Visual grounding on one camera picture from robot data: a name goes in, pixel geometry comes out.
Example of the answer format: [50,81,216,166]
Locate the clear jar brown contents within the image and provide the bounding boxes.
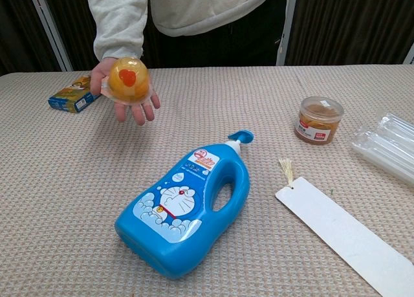
[294,96,345,146]

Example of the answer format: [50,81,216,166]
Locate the white metal frame post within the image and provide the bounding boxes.
[26,0,73,72]
[276,0,299,67]
[402,41,414,65]

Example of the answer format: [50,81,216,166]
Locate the person's bare right hand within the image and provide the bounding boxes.
[89,57,161,127]

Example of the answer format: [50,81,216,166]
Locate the blue cartoon detergent pump bottle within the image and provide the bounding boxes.
[114,129,255,280]

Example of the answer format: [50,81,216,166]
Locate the beige woven tablecloth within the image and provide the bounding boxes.
[0,63,414,297]

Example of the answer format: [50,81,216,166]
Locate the blue and yellow carton box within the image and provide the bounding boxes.
[48,75,102,114]

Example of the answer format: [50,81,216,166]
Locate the orange jelly cup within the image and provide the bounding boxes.
[101,56,151,105]

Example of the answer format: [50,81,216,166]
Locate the white bookmark with tassel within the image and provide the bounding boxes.
[275,159,414,297]

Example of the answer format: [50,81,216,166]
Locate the person's torso in grey sweatshirt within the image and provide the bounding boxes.
[143,0,289,67]

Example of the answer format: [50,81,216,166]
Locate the clear plastic tube pack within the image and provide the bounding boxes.
[351,109,414,185]

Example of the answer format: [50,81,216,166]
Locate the grey sweatshirt forearm sleeve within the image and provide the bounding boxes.
[93,0,149,61]

